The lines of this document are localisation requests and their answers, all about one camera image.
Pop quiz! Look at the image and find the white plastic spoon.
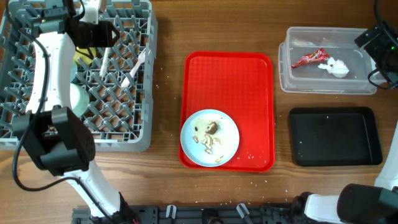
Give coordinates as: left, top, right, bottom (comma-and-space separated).
99, 47, 110, 77

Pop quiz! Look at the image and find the yellow plastic cup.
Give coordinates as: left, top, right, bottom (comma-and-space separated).
73, 47, 96, 65

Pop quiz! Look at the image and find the white plastic fork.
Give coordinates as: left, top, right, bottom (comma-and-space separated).
121, 49, 147, 88

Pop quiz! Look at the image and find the white napkin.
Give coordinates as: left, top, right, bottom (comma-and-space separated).
318, 57, 349, 78

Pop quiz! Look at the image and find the red snack wrapper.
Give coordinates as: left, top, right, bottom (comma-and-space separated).
291, 48, 330, 69

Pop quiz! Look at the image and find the green plastic bowl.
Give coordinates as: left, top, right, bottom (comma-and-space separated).
70, 83, 90, 117

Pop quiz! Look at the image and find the light blue bowl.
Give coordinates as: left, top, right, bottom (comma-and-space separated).
70, 61, 78, 83

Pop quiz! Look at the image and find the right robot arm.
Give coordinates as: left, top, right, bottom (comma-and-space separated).
289, 20, 397, 223

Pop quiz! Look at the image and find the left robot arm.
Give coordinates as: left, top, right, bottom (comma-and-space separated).
12, 1, 139, 223

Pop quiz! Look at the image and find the grey dishwasher rack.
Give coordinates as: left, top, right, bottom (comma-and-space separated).
1, 0, 158, 151

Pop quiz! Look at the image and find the clear plastic bin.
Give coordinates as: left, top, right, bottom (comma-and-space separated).
279, 27, 377, 95

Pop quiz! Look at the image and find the black tray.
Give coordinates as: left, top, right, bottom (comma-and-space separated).
289, 107, 383, 167

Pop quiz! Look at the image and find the red plastic tray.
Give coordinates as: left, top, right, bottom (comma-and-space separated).
180, 51, 275, 173

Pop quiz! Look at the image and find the brown food scrap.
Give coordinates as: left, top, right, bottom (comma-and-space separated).
206, 121, 218, 135

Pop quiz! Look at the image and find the light blue plate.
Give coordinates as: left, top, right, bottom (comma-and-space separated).
180, 109, 240, 167

